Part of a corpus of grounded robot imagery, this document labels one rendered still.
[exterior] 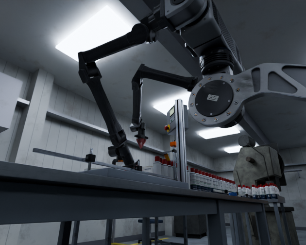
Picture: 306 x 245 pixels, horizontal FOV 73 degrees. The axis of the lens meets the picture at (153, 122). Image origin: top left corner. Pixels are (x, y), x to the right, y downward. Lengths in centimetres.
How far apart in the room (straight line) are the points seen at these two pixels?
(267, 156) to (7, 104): 509
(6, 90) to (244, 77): 368
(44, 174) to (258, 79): 65
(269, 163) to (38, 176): 503
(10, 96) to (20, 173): 367
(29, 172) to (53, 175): 4
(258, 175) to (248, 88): 459
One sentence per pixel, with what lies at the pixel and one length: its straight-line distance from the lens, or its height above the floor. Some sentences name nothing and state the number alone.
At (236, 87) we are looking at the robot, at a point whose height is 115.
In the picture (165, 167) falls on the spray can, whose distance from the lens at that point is 144.
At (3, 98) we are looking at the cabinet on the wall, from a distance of 396.
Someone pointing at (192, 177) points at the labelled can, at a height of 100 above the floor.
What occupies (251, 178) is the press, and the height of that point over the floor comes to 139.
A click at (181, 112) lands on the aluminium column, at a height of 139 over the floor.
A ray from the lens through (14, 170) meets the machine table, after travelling 35.
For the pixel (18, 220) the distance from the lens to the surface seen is 40.
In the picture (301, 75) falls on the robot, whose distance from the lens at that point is 74.
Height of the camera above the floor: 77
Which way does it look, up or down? 22 degrees up
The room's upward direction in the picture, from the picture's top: 1 degrees clockwise
